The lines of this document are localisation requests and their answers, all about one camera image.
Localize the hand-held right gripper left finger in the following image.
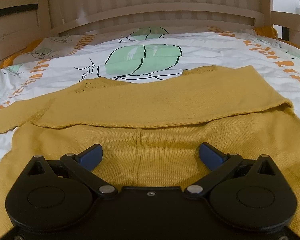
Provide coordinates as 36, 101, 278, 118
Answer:
27, 143, 118, 200

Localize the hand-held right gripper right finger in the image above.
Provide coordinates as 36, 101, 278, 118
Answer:
183, 142, 275, 200

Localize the yellow knitted sweater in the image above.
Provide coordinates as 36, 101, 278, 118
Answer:
0, 65, 300, 230

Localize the white printed duvet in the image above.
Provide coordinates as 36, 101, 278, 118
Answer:
0, 26, 300, 180

